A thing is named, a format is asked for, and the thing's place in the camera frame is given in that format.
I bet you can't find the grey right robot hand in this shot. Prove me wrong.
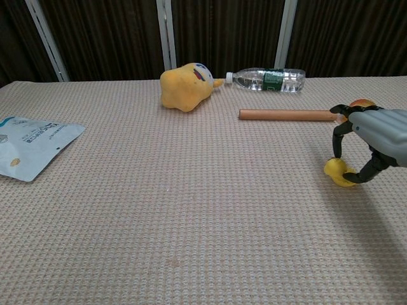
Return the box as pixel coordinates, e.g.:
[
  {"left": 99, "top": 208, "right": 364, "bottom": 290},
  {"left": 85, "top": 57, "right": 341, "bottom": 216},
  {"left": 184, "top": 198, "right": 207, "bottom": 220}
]
[{"left": 329, "top": 104, "right": 407, "bottom": 185}]

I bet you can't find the yellow plush toy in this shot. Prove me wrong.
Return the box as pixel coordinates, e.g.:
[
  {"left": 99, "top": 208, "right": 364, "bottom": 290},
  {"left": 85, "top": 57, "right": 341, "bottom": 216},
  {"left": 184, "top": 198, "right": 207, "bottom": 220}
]
[{"left": 159, "top": 62, "right": 225, "bottom": 112}]

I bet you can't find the orange transparent dome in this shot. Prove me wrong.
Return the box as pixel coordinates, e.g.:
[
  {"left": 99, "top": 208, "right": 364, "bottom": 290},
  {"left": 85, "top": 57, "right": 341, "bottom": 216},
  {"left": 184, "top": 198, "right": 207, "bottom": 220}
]
[{"left": 337, "top": 98, "right": 377, "bottom": 124}]

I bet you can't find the brown wooden rod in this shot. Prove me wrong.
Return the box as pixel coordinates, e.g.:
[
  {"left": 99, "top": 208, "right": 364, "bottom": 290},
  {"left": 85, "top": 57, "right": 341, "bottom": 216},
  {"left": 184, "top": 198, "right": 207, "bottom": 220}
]
[{"left": 238, "top": 109, "right": 339, "bottom": 122}]

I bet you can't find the clear plastic water bottle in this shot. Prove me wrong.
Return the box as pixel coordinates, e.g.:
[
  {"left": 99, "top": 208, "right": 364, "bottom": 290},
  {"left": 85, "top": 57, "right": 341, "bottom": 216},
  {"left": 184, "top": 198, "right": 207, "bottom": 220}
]
[{"left": 225, "top": 67, "right": 307, "bottom": 94}]

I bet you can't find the beige woven table mat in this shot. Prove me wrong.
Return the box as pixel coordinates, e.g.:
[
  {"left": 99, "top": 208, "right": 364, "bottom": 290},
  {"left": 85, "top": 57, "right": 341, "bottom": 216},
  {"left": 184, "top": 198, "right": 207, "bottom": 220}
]
[{"left": 0, "top": 75, "right": 407, "bottom": 305}]

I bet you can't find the dark brown curtain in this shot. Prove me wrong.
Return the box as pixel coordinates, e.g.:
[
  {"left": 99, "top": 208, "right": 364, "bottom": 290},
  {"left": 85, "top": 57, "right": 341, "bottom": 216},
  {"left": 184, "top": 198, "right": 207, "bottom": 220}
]
[{"left": 0, "top": 0, "right": 407, "bottom": 88}]

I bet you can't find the light blue snack pouch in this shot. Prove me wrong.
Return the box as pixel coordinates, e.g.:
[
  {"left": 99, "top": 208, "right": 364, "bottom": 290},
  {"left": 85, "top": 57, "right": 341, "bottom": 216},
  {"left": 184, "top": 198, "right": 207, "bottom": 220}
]
[{"left": 0, "top": 116, "right": 86, "bottom": 182}]

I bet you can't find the white metal frame post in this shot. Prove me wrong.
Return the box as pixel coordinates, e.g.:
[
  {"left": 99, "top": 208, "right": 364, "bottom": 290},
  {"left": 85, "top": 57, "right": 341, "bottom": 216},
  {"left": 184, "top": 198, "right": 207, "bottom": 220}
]
[
  {"left": 24, "top": 0, "right": 70, "bottom": 82},
  {"left": 273, "top": 0, "right": 298, "bottom": 69},
  {"left": 155, "top": 0, "right": 177, "bottom": 71}
]

